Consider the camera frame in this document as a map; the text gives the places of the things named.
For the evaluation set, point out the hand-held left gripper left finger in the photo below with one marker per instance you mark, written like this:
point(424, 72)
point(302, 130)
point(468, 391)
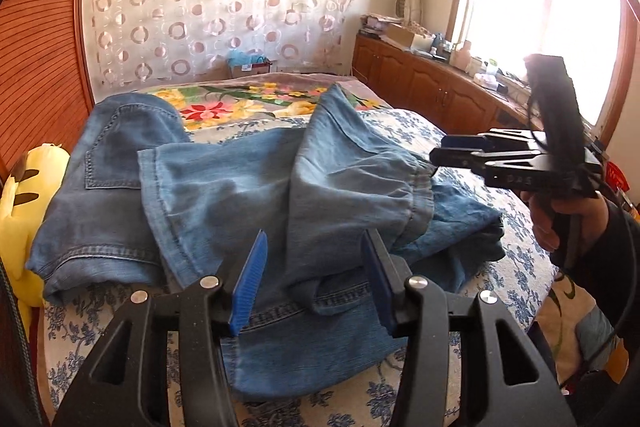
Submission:
point(247, 292)

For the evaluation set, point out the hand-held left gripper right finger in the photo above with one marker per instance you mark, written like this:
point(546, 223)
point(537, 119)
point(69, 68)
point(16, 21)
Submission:
point(377, 292)

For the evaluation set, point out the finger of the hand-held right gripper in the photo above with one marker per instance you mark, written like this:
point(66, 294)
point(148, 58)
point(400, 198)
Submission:
point(460, 158)
point(460, 142)

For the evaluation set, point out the light blue denim pants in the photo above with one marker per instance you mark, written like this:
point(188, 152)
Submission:
point(240, 187)

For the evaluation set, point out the blue jeans with stitched pocket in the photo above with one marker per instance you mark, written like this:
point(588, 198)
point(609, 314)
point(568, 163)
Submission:
point(90, 217)

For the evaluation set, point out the person's right forearm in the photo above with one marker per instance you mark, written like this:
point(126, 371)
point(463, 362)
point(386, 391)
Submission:
point(605, 267)

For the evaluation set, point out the person's right hand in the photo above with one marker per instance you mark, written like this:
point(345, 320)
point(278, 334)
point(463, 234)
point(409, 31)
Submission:
point(542, 222)

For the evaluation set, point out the white tissue pack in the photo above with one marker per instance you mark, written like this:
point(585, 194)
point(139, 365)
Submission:
point(485, 82)

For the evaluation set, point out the long wooden cabinet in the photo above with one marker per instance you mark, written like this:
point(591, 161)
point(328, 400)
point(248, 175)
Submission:
point(425, 82)

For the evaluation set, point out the red paper decoration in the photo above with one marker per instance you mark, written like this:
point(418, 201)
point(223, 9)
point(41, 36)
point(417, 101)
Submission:
point(617, 177)

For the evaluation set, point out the beige thermos jug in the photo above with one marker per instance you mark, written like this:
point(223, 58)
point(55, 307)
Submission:
point(462, 56)

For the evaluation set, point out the blue bottle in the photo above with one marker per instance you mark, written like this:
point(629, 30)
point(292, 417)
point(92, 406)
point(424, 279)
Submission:
point(439, 44)

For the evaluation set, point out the white blue floral bedsheet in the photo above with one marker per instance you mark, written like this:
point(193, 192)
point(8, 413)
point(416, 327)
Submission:
point(490, 277)

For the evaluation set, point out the cardboard box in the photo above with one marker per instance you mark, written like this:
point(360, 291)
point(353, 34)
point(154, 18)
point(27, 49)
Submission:
point(407, 38)

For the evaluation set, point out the stack of papers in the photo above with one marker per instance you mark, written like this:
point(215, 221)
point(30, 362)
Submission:
point(376, 26)

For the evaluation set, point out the colourful floral blanket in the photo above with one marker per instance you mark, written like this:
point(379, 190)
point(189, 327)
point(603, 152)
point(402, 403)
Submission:
point(235, 104)

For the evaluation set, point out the person's worn blue jeans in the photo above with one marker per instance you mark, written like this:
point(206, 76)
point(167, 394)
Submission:
point(592, 332)

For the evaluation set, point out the box with teal cloth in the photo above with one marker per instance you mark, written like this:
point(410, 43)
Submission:
point(250, 66)

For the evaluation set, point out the yellow plush toy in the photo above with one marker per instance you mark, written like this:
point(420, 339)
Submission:
point(30, 197)

